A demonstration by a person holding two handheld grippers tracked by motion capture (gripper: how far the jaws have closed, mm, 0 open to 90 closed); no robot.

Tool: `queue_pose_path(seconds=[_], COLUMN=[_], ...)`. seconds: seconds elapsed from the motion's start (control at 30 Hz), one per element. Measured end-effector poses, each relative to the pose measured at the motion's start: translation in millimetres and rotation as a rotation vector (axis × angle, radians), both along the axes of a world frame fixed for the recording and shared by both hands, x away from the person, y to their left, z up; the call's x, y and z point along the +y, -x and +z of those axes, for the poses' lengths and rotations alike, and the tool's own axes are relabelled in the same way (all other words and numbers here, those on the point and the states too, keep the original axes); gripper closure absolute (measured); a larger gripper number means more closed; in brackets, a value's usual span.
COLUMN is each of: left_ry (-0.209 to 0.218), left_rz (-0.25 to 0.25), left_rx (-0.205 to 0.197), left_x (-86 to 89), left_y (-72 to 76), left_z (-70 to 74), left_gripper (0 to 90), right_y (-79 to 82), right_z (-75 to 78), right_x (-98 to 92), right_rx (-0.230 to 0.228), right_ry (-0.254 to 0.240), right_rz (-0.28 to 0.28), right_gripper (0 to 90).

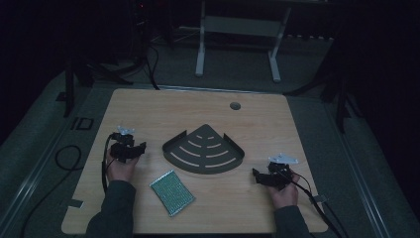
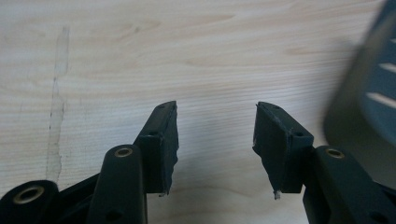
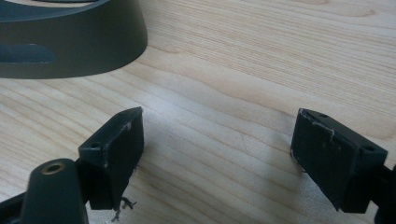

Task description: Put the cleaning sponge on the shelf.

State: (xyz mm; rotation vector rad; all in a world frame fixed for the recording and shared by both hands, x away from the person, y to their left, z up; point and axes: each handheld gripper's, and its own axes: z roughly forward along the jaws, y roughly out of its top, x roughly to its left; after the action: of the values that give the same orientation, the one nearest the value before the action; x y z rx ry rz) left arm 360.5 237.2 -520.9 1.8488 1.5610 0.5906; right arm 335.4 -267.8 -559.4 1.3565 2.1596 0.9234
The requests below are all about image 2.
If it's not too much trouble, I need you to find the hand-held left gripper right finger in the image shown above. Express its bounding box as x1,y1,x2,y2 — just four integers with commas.
251,101,315,194

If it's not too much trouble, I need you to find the blue slotted plastic basket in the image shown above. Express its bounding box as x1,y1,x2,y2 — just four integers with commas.
322,0,396,191

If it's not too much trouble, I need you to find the clear tape strip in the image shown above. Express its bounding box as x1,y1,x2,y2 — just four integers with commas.
45,25,71,185

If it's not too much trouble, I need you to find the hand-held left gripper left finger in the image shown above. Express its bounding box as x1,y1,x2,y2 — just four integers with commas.
133,100,180,197

